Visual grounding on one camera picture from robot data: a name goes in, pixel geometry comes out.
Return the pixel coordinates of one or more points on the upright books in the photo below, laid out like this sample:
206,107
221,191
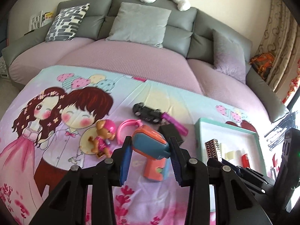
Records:
41,18

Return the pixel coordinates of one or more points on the white patterned storage box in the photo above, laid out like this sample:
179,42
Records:
4,68

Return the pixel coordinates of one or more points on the printed cartoon blanket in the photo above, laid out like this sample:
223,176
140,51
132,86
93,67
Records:
145,91

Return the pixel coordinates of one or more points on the lilac grey pillow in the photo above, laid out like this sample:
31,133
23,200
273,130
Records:
229,56

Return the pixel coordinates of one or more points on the grey sofa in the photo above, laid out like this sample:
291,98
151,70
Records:
178,21

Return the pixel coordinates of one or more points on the black white patterned pillow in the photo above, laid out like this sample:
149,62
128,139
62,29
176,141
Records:
65,23

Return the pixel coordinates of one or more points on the light grey pillow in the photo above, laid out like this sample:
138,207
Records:
140,23

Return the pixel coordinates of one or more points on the black block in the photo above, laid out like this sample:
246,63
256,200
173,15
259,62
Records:
168,130

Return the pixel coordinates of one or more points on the orange bag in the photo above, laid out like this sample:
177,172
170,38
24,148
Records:
262,63

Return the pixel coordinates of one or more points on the orange blue toy drill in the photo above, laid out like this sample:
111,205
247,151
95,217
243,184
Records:
150,140

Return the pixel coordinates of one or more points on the black toy car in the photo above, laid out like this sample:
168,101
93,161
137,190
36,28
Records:
146,112

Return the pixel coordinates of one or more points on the pink sofa cover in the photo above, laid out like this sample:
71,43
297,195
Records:
140,58

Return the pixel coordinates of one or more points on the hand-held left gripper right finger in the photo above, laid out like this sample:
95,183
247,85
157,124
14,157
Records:
176,168

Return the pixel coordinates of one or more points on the teal cardboard box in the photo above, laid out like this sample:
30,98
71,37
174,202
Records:
225,131

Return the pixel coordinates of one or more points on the white charger plug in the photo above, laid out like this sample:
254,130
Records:
230,155

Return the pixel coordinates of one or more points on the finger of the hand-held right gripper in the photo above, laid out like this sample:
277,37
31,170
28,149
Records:
253,174
257,186

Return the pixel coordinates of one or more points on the patterned beige curtain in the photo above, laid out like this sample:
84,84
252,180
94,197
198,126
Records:
279,39

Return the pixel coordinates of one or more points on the black gold patterned lighter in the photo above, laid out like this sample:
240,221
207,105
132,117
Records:
212,150

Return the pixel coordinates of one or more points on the pink lighter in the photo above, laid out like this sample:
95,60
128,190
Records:
175,123

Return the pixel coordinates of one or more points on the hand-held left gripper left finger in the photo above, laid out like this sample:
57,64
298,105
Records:
125,166

